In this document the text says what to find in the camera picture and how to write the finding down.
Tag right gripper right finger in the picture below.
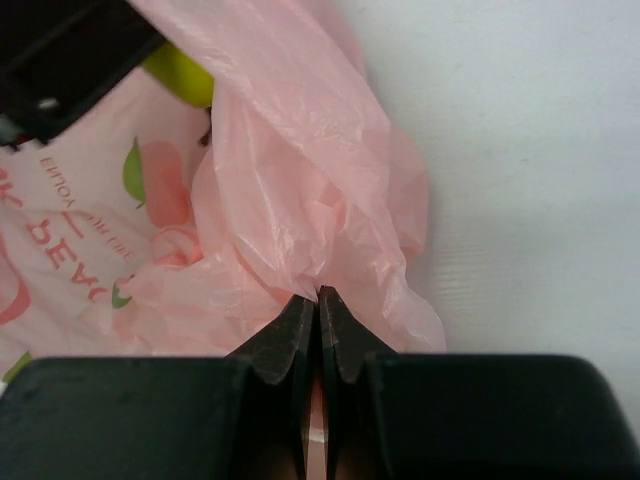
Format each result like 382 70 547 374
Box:
317 287 639 479

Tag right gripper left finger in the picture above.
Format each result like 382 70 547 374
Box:
1 296 315 479

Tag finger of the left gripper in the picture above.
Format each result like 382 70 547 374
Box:
1 0 165 146

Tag yellow green fake pear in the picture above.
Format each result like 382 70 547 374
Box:
141 42 215 108

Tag pink plastic bag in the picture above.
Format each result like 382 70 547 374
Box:
0 0 447 480

